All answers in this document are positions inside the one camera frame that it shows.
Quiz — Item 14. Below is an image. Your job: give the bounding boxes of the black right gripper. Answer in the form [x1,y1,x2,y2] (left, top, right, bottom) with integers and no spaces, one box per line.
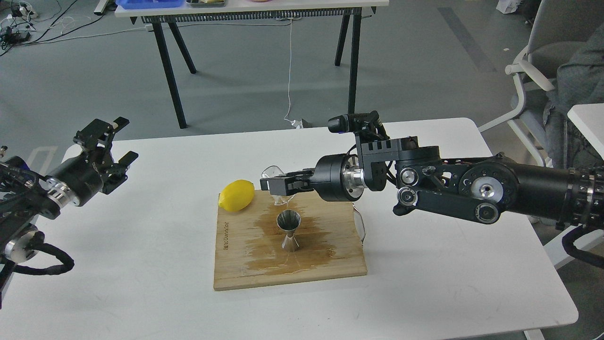
[270,155,365,202]

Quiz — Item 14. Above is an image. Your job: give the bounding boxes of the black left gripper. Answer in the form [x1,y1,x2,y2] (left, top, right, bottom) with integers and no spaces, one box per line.
[45,117,139,208]

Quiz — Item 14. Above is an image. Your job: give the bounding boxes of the clear glass measuring cup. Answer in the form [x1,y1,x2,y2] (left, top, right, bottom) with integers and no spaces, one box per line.
[260,165,296,206]

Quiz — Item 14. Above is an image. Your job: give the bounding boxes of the steel double jigger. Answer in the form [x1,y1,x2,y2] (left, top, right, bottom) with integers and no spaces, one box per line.
[277,209,301,252]

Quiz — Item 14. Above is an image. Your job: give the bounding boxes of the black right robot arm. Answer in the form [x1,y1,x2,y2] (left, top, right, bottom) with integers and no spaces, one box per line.
[260,110,603,268]

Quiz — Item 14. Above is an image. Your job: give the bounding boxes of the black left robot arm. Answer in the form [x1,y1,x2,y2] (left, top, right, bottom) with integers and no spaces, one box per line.
[0,117,138,298]

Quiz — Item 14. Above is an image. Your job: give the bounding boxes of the yellow lemon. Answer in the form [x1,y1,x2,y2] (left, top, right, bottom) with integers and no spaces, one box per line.
[218,180,255,212]

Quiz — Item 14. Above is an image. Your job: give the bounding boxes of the wooden cutting board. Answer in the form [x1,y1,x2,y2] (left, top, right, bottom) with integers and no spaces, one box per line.
[213,190,367,291]

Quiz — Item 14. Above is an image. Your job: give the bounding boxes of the white background table black legs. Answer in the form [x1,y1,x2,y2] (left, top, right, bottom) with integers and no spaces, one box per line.
[115,0,390,130]

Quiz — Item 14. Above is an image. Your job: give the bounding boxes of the blue plastic tray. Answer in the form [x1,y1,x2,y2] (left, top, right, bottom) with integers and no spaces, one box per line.
[115,0,185,10]

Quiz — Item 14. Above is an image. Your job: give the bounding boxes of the dark tray with food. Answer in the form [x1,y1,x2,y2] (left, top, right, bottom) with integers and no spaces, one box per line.
[185,0,227,9]

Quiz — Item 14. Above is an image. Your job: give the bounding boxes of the person in grey clothes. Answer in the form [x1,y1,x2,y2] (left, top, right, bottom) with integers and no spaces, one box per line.
[542,26,604,170]

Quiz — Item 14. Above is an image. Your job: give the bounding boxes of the grey white office chair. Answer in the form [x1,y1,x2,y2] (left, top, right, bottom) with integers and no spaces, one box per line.
[479,0,604,167]

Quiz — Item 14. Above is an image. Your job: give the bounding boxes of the white hanging cable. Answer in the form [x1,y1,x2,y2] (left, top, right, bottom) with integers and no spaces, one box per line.
[282,19,313,129]

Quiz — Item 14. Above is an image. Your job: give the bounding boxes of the floor cables bundle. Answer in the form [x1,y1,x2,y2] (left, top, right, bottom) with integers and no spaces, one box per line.
[0,0,151,60]

